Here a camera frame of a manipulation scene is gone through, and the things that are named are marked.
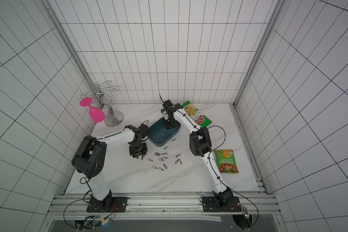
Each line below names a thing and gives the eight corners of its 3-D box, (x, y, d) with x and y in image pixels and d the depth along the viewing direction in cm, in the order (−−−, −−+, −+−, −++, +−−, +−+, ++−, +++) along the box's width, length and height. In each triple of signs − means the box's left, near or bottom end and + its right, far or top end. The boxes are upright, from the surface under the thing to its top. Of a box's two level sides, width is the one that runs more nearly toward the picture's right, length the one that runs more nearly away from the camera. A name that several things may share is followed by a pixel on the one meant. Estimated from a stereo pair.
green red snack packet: (218, 173, 86) (220, 170, 83) (214, 151, 95) (215, 149, 92) (237, 173, 86) (239, 170, 83) (231, 151, 95) (233, 149, 92)
